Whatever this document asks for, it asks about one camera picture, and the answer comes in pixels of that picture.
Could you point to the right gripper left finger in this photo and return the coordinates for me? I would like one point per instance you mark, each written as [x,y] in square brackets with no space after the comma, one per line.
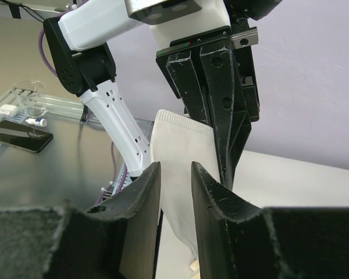
[114,239]

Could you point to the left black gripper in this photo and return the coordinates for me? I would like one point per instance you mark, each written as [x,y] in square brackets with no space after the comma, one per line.
[225,81]

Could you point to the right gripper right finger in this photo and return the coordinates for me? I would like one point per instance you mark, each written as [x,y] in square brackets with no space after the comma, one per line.
[237,239]

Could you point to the coffee filter pack orange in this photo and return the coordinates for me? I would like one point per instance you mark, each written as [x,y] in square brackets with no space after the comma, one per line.
[195,270]

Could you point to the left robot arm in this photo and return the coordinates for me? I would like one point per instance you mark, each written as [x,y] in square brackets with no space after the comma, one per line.
[85,66]

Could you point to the black smartphone on bench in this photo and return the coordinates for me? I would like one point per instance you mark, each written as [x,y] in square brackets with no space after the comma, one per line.
[24,137]

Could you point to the small dropper bottle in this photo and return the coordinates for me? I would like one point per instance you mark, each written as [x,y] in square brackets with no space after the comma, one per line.
[39,122]

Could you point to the clear glass beaker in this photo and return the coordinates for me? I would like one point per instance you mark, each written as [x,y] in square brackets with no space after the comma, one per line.
[30,96]

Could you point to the white earbuds case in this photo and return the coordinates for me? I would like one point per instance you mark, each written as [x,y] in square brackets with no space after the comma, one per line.
[8,111]

